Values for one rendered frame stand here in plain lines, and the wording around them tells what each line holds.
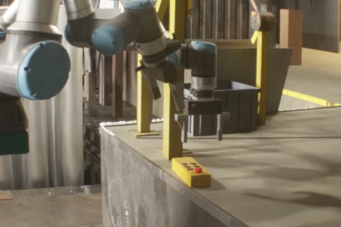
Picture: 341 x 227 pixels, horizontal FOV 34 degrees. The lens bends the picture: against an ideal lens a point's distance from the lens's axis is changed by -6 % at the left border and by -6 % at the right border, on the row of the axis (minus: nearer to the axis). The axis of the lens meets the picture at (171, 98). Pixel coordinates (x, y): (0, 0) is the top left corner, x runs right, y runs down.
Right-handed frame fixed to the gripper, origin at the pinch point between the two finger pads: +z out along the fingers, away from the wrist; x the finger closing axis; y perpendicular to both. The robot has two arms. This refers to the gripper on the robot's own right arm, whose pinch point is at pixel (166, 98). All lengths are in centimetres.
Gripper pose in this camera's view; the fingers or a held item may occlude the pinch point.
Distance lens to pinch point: 186.0
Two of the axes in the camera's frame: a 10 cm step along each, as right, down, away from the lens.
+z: 2.5, 8.5, 4.6
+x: 5.6, 2.6, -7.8
